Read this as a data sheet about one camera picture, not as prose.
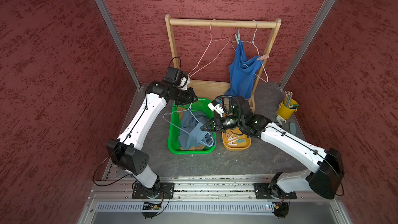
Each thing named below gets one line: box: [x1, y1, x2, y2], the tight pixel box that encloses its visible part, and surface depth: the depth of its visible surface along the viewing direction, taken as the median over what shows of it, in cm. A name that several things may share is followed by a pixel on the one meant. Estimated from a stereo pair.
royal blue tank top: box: [224, 39, 263, 100], surface depth 89 cm
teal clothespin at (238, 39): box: [234, 29, 241, 45], surface depth 87 cm
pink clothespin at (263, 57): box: [257, 53, 270, 61], surface depth 75 cm
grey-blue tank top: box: [177, 110, 217, 150], surface depth 69 cm
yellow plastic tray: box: [221, 127, 252, 151], surface depth 90 cm
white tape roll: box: [275, 115, 287, 126], surface depth 101 cm
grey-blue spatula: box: [289, 121, 297, 135], surface depth 99 cm
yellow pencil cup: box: [276, 98, 298, 120], surface depth 99 cm
